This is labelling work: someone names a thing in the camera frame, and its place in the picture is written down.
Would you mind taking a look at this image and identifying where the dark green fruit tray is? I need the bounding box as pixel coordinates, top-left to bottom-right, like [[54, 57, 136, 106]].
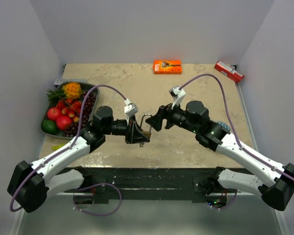
[[40, 82, 100, 140]]

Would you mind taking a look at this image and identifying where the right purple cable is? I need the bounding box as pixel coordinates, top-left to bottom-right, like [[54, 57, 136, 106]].
[[178, 73, 294, 191]]

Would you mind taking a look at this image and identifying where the red white box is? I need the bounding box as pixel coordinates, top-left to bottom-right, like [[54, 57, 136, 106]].
[[214, 61, 245, 83]]

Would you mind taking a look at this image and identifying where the red apple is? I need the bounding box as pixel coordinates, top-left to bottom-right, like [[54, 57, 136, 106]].
[[47, 107, 62, 121], [56, 115, 72, 131]]

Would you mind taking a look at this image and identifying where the green lime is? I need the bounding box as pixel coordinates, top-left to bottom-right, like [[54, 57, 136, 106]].
[[42, 119, 58, 135]]

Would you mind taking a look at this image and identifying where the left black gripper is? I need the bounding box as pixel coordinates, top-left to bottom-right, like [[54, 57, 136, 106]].
[[103, 115, 150, 144]]

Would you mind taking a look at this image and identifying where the small white blue box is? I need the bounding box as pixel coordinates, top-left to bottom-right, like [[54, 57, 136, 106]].
[[53, 79, 86, 88]]

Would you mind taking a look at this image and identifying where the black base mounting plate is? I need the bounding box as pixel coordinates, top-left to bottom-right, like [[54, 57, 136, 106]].
[[74, 166, 224, 204]]

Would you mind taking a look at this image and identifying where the blue zigzag patterned pouch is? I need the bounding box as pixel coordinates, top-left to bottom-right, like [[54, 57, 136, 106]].
[[218, 121, 231, 134]]

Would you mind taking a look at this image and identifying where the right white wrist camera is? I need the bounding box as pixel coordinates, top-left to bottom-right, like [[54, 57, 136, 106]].
[[169, 86, 186, 110]]

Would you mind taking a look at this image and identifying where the yellow green bottle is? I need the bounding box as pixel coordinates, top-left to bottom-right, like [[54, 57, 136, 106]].
[[51, 144, 64, 151]]

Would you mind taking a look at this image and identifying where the brass padlock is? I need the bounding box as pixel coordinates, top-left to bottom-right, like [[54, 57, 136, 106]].
[[140, 113, 152, 139]]

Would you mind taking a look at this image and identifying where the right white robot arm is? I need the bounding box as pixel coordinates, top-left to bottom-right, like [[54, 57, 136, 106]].
[[146, 101, 294, 211]]

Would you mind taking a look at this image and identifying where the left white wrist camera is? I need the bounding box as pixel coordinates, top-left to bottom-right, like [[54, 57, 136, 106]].
[[124, 99, 138, 122]]

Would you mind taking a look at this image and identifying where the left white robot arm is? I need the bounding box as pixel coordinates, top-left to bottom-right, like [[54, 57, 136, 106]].
[[7, 104, 151, 212]]

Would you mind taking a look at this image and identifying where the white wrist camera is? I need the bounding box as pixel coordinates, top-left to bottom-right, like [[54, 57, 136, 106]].
[[169, 86, 186, 110], [124, 99, 138, 122]]

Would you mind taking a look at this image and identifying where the orange razor box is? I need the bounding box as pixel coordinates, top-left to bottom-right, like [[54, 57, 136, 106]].
[[152, 60, 182, 74]]

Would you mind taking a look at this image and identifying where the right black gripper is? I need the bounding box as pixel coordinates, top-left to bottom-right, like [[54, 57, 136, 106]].
[[146, 98, 199, 134]]

